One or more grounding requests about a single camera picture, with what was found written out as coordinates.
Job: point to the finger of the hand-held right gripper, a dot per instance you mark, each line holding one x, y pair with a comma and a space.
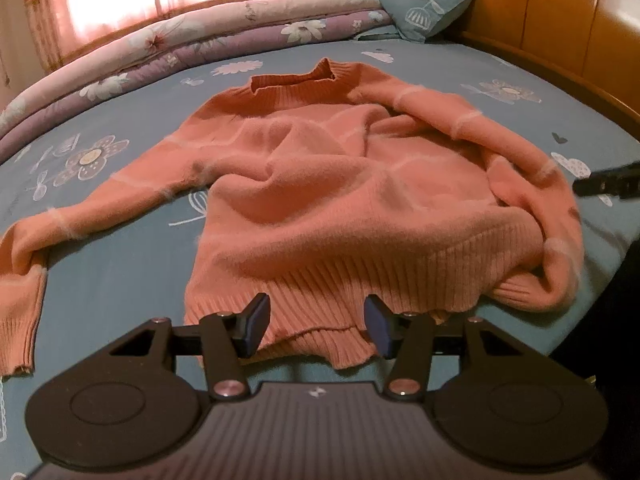
600, 181

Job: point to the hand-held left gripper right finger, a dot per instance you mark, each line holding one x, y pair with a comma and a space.
377, 325

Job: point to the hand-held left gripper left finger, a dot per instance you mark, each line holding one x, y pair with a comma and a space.
256, 322

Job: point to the orange striped knit sweater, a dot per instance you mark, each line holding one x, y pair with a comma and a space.
320, 200

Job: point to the blue floral bed sheet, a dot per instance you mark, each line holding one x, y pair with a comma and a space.
125, 240

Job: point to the wooden bed headboard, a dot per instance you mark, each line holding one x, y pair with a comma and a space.
565, 10

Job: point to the folded floral quilt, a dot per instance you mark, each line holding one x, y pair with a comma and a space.
200, 35

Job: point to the pink window curtain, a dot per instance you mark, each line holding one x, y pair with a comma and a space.
100, 0

